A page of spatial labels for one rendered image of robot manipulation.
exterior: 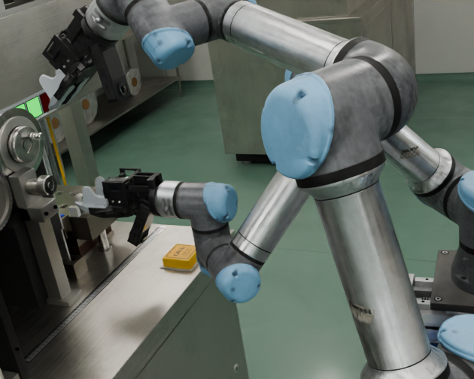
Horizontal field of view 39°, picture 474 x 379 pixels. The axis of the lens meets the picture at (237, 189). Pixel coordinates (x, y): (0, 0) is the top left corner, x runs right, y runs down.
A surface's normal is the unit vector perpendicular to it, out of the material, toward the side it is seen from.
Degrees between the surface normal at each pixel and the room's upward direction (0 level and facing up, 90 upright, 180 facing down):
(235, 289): 90
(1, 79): 90
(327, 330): 0
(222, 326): 90
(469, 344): 8
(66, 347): 0
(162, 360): 90
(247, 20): 47
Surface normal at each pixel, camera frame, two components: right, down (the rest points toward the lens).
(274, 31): -0.58, -0.33
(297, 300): -0.15, -0.90
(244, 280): 0.32, 0.35
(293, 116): -0.83, 0.22
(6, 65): 0.91, 0.04
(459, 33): -0.39, 0.43
